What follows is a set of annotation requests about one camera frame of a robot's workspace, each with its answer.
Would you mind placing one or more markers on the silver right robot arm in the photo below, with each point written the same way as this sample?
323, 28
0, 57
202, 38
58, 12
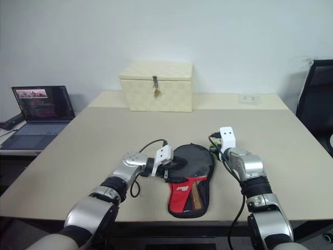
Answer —
257, 182

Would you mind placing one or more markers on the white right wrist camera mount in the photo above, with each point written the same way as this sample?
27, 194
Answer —
227, 136

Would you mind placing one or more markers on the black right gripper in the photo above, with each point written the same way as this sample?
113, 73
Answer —
213, 149

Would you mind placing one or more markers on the brass padlock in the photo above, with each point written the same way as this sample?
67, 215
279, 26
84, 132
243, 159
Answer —
156, 93

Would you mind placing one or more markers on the black device beside laptop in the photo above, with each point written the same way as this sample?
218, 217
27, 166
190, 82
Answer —
11, 122

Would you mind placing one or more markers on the cream woven storage box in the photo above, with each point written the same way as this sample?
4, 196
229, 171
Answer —
158, 88

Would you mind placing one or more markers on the white table power socket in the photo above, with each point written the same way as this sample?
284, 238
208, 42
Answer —
249, 99

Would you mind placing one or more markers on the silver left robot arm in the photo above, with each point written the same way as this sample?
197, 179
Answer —
104, 205

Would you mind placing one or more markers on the open grey laptop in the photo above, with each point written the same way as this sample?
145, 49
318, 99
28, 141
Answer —
41, 119

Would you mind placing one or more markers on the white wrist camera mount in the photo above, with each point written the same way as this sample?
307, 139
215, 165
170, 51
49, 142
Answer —
164, 155
227, 136

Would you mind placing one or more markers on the table tennis paddle black rubber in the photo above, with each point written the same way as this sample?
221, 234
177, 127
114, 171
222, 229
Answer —
197, 161

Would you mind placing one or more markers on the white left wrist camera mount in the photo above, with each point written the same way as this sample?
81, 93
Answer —
164, 155

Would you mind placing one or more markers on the black red paddle case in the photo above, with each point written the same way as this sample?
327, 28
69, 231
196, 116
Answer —
192, 208

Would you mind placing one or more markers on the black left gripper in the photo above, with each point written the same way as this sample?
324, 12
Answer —
165, 173

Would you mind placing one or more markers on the metal box latch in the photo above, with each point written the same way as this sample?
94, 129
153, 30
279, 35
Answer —
155, 82

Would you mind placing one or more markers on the black office chair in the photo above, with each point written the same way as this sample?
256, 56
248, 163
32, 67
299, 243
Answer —
318, 104

